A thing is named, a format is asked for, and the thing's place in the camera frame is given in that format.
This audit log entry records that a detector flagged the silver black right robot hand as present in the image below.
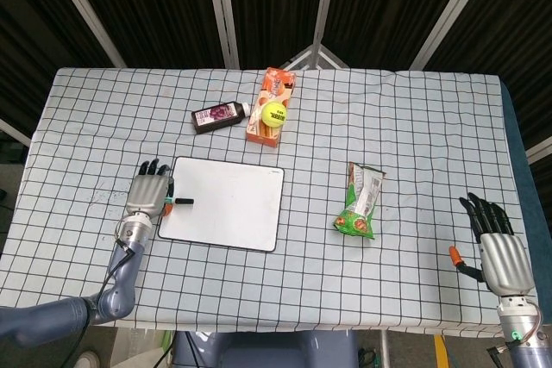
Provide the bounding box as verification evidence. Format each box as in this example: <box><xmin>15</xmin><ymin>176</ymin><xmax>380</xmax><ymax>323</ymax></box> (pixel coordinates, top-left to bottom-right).
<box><xmin>448</xmin><ymin>192</ymin><xmax>536</xmax><ymax>299</ymax></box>

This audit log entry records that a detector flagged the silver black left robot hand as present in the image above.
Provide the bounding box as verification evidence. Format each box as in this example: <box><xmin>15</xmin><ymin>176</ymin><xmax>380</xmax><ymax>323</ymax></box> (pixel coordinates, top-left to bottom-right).
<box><xmin>126</xmin><ymin>159</ymin><xmax>177</xmax><ymax>219</ymax></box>

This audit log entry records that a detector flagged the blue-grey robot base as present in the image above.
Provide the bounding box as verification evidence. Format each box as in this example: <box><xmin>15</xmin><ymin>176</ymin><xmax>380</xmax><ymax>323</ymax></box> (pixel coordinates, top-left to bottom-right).
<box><xmin>172</xmin><ymin>327</ymin><xmax>359</xmax><ymax>368</ymax></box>

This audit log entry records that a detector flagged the dark juice bottle purple label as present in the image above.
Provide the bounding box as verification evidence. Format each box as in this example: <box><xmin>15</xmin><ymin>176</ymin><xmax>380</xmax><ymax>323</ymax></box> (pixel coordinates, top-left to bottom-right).
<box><xmin>191</xmin><ymin>100</ymin><xmax>251</xmax><ymax>135</ymax></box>

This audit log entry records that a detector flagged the blue table side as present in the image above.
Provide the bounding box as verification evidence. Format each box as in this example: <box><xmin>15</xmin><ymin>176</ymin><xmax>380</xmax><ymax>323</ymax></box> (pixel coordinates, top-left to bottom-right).
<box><xmin>499</xmin><ymin>78</ymin><xmax>541</xmax><ymax>300</ymax></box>

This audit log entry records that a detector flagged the yellow tennis ball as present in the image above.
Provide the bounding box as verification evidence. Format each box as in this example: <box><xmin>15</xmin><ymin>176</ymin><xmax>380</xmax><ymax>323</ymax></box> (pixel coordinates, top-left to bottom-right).
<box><xmin>260</xmin><ymin>101</ymin><xmax>288</xmax><ymax>128</ymax></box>

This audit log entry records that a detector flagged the green snack bag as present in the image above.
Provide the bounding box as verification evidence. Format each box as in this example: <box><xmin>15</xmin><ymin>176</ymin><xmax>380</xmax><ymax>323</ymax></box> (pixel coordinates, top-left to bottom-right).
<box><xmin>331</xmin><ymin>161</ymin><xmax>386</xmax><ymax>241</ymax></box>

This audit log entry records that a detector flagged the orange cardboard box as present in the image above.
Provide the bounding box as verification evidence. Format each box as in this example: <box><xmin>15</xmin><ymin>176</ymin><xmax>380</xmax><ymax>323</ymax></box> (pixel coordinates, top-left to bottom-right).
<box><xmin>245</xmin><ymin>66</ymin><xmax>299</xmax><ymax>148</ymax></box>

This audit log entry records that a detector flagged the white black-checkered tablecloth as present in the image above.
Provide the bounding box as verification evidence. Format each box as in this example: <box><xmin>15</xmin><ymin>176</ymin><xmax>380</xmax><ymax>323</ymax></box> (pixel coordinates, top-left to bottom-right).
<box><xmin>0</xmin><ymin>66</ymin><xmax>540</xmax><ymax>337</ymax></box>

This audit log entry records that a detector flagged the white metal screen foot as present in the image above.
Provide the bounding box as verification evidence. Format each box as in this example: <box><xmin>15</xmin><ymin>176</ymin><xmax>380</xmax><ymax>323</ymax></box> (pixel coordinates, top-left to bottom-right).
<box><xmin>287</xmin><ymin>43</ymin><xmax>348</xmax><ymax>71</ymax></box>

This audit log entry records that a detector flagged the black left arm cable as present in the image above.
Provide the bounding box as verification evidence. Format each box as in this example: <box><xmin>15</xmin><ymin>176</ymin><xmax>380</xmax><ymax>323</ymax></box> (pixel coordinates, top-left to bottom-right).
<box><xmin>71</xmin><ymin>223</ymin><xmax>135</xmax><ymax>368</ymax></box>

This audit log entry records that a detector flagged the white dry-erase board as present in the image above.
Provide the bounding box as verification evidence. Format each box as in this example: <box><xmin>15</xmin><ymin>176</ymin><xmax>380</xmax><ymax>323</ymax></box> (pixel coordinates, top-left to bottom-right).
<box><xmin>157</xmin><ymin>155</ymin><xmax>285</xmax><ymax>253</ymax></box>

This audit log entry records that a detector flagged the right arm cable with plug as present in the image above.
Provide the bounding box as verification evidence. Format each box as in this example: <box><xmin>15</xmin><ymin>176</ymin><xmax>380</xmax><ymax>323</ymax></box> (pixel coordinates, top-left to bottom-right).
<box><xmin>486</xmin><ymin>298</ymin><xmax>546</xmax><ymax>359</ymax></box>

